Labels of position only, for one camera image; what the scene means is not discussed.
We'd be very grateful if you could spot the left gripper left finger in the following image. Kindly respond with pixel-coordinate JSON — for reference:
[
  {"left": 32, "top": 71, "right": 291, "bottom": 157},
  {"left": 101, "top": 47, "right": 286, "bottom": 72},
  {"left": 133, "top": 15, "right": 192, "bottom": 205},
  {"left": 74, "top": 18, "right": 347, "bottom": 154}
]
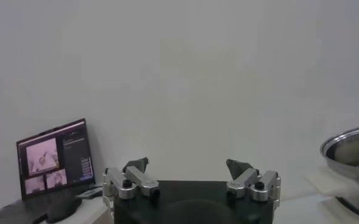
[{"left": 101, "top": 156, "right": 161, "bottom": 211}]

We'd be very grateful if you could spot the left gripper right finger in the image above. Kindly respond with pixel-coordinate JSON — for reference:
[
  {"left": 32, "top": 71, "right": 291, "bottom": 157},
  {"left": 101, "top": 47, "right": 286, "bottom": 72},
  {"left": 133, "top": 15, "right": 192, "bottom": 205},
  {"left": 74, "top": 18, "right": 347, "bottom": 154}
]
[{"left": 225, "top": 158, "right": 282, "bottom": 209}]

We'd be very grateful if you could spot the stainless steel steamer basket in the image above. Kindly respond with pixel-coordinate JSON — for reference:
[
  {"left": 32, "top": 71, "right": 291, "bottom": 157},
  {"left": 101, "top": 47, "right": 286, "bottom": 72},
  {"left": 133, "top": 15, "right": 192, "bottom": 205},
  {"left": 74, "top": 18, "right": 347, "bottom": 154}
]
[{"left": 320, "top": 123, "right": 359, "bottom": 195}]

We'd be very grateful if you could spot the white side table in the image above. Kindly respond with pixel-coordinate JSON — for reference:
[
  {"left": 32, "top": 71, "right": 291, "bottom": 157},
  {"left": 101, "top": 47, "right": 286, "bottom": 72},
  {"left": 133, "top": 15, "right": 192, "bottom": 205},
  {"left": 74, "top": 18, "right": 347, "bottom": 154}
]
[{"left": 38, "top": 194, "right": 113, "bottom": 224}]

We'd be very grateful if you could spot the black computer mouse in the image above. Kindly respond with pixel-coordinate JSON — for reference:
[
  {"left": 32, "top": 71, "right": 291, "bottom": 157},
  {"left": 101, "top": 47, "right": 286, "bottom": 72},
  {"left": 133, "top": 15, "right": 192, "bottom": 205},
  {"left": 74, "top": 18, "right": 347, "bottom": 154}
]
[{"left": 46, "top": 194, "right": 82, "bottom": 223}]

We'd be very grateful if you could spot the black open laptop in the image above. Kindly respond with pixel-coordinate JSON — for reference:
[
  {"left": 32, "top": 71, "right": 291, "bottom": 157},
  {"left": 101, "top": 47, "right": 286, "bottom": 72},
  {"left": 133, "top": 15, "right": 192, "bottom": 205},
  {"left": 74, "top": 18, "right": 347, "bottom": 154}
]
[{"left": 0, "top": 118, "right": 104, "bottom": 224}]

